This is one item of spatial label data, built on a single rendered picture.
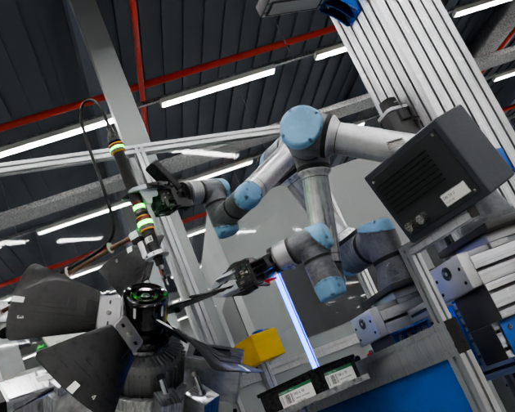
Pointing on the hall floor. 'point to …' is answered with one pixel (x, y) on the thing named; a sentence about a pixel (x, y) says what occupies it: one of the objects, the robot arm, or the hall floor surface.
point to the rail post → (473, 382)
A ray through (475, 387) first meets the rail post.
